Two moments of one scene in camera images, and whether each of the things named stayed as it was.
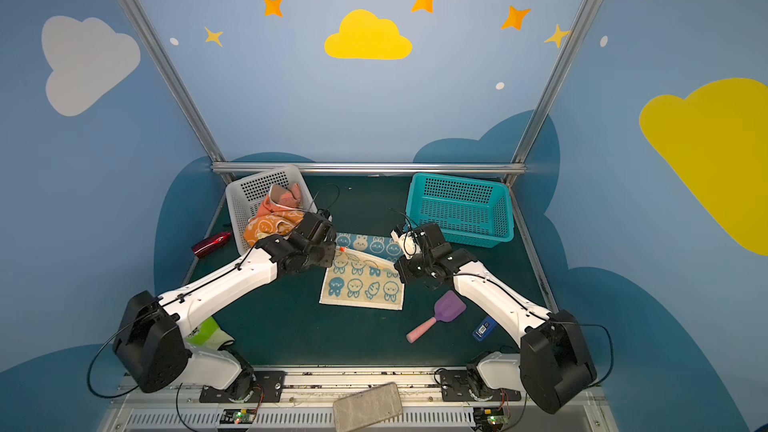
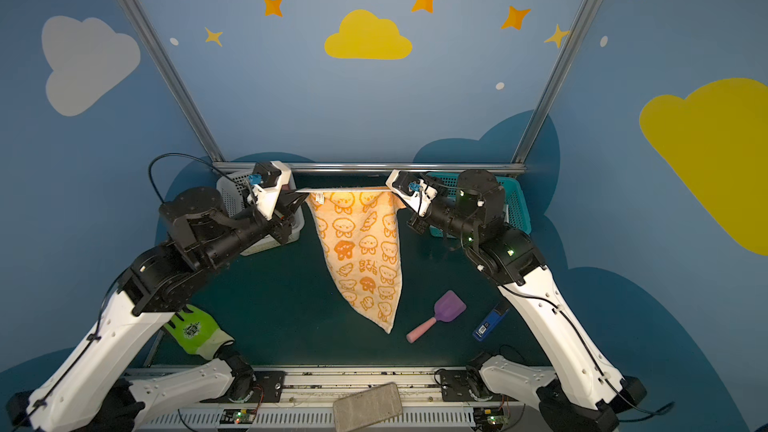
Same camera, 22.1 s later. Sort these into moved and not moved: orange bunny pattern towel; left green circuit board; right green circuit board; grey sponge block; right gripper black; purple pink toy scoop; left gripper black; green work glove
Moved: left gripper black; right gripper black; orange bunny pattern towel
Not moved: green work glove; grey sponge block; left green circuit board; right green circuit board; purple pink toy scoop
